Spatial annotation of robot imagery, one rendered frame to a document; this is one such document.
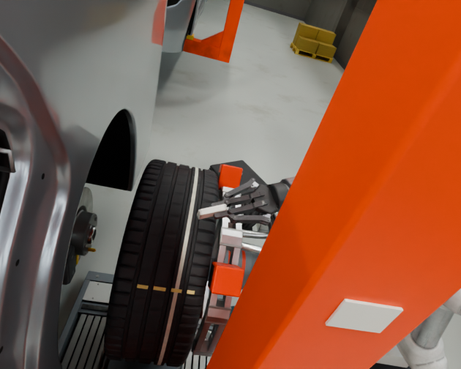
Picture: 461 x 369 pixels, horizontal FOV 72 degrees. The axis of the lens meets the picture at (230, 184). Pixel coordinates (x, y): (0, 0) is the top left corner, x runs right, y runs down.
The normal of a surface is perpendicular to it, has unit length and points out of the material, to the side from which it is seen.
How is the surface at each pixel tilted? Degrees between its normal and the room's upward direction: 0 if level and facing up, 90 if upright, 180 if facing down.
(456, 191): 90
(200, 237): 29
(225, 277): 45
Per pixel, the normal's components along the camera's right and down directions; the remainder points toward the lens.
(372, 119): -0.97, -0.20
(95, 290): 0.25, -0.77
